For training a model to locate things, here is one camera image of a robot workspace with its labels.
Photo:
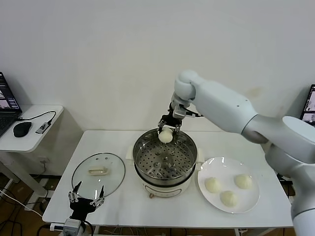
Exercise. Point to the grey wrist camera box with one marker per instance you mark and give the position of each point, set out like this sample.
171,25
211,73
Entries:
179,112
72,226

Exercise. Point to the white steamed baozi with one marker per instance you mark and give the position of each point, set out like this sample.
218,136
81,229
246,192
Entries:
229,198
165,136
243,181
212,185

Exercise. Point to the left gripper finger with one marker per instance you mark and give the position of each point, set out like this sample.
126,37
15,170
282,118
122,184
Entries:
98,200
72,196

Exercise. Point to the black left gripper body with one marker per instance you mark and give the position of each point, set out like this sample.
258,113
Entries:
81,209

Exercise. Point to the large white plate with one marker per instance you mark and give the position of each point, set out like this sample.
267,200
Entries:
206,172

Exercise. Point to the black laptop with image windows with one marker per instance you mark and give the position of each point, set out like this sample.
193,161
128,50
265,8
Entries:
310,103

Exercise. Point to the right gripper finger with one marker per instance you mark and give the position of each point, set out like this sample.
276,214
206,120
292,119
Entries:
160,126
177,128

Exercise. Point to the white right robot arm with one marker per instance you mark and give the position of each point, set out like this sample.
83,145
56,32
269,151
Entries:
221,103

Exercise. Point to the white side table with mouse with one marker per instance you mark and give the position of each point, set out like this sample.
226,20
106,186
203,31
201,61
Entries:
37,140

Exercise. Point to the black laptop with dark screen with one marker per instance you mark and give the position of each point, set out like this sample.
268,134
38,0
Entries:
7,103

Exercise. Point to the black computer mouse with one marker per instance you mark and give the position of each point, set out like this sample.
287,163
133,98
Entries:
22,129

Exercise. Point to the grey usb hub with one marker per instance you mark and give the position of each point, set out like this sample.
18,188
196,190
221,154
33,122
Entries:
43,127

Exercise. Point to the perforated steel steamer basket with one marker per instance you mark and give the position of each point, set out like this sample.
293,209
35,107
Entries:
165,159

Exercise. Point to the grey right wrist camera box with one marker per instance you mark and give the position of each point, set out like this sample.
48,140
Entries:
179,112

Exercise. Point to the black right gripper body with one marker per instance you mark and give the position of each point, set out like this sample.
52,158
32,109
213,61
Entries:
171,120

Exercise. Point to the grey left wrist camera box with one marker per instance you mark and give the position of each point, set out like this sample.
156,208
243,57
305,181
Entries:
72,226

